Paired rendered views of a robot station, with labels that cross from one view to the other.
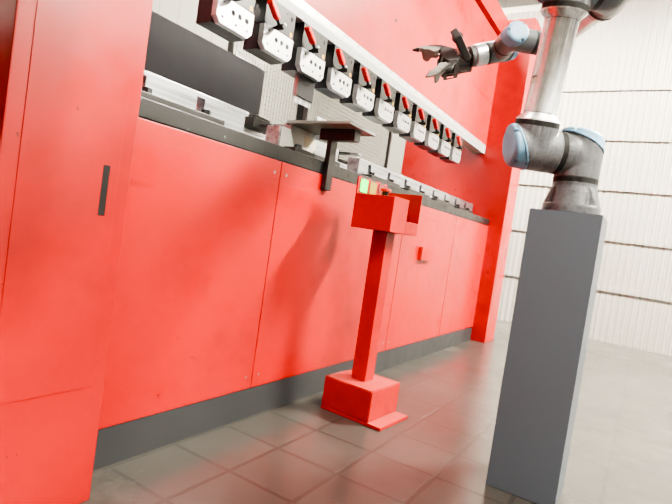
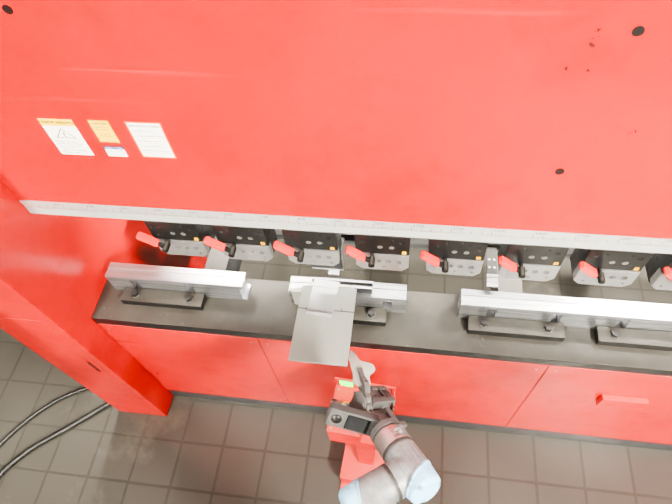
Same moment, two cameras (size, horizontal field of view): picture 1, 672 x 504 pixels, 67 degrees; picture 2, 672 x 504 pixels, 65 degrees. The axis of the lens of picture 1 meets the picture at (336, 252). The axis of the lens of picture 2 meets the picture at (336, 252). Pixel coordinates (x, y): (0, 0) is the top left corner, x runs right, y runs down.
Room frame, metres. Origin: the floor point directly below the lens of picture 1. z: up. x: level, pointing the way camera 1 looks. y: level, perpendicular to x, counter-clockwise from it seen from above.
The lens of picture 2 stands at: (1.67, -0.63, 2.48)
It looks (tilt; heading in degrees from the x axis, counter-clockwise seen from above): 56 degrees down; 72
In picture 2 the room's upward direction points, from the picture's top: 8 degrees counter-clockwise
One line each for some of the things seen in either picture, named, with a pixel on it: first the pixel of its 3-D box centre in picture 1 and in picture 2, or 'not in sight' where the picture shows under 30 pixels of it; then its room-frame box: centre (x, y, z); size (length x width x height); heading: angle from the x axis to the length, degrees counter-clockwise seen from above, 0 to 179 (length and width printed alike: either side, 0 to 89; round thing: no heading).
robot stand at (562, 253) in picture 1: (547, 351); not in sight; (1.42, -0.63, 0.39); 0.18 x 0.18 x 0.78; 59
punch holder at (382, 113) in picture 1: (379, 102); (530, 251); (2.40, -0.10, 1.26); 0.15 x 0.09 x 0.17; 148
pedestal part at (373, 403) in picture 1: (366, 397); (366, 466); (1.82, -0.19, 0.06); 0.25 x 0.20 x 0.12; 54
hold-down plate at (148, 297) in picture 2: (177, 111); (163, 298); (1.37, 0.47, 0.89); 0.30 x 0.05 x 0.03; 148
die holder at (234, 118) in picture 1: (178, 104); (178, 281); (1.44, 0.49, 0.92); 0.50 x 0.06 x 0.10; 148
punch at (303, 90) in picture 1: (303, 92); (326, 261); (1.91, 0.20, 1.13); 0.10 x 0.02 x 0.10; 148
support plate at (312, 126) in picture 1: (331, 128); (323, 323); (1.83, 0.08, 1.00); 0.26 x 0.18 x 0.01; 58
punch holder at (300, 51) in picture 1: (304, 54); (313, 237); (1.88, 0.22, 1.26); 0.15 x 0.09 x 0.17; 148
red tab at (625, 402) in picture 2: (425, 254); (621, 402); (2.70, -0.47, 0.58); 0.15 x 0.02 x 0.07; 148
